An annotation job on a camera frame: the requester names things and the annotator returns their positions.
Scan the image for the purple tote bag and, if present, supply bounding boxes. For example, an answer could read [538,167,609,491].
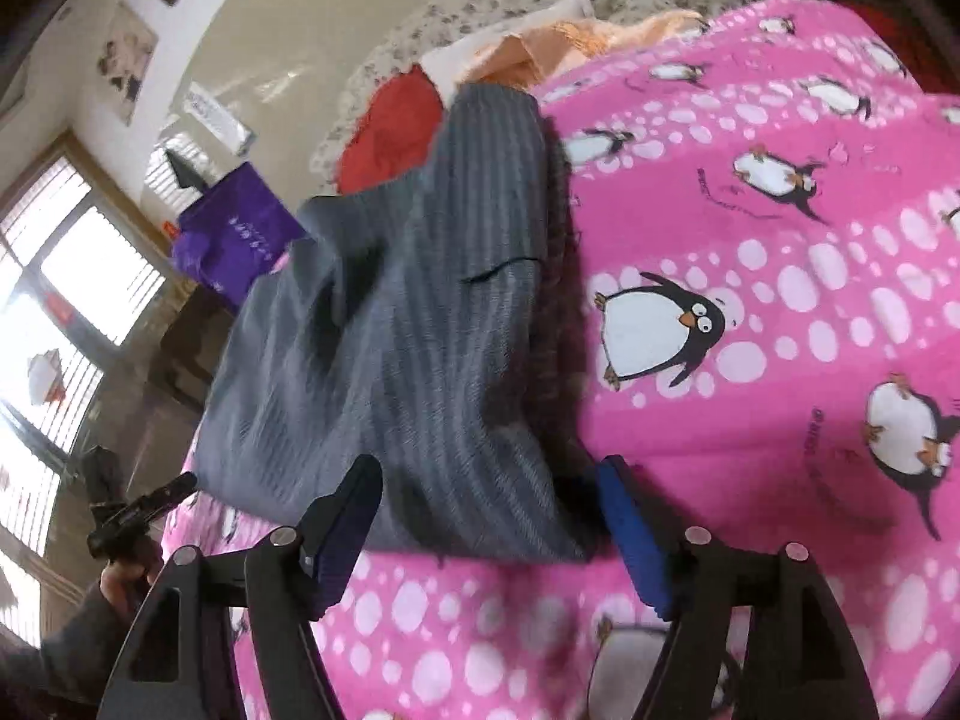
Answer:
[170,163,309,310]

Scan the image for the hanging window ornament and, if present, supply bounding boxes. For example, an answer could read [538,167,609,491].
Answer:
[28,348,70,404]

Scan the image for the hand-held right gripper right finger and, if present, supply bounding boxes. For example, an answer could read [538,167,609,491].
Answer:
[598,454,879,720]

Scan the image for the person's left forearm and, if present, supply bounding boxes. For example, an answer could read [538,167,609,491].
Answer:
[0,581,140,710]

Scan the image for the dark hanging cloth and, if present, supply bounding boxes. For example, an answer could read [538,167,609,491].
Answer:
[165,150,208,193]

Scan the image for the white pillow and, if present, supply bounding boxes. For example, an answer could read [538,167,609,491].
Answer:
[418,0,595,92]

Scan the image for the wall poster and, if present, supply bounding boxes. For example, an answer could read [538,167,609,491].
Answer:
[96,3,160,126]

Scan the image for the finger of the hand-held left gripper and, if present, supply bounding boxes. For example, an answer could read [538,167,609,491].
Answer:
[120,471,199,524]

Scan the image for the red cloth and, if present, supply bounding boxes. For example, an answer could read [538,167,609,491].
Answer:
[846,0,940,91]

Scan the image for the red cushion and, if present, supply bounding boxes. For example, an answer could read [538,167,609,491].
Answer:
[337,67,452,197]

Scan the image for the peach fringed scarf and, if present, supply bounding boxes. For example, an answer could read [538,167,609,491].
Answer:
[465,10,710,91]

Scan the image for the person's left hand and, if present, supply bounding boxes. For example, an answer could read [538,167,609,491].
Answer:
[99,540,163,610]

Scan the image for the window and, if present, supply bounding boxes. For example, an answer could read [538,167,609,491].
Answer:
[0,133,167,650]

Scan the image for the pink penguin printed blanket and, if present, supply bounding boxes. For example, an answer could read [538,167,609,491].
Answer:
[161,0,960,720]

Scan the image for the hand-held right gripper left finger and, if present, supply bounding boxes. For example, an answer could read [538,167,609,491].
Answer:
[97,454,384,720]

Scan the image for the grey pinstriped suit jacket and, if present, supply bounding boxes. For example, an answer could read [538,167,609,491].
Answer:
[184,82,602,565]

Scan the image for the wooden side table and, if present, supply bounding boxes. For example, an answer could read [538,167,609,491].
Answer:
[148,283,235,415]

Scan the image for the wall calendar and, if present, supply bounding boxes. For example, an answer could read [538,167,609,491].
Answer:
[183,86,257,156]

